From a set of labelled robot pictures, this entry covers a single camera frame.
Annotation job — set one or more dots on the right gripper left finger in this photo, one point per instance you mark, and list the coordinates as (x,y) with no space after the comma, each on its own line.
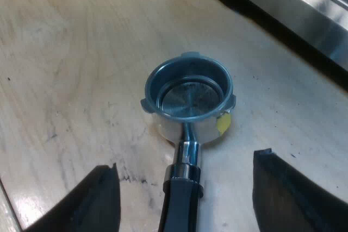
(89,204)

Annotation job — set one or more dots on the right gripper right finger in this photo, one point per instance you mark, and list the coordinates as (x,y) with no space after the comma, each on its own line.
(288,196)

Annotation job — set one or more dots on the steel espresso machine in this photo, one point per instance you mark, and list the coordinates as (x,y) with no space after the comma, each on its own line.
(282,6)

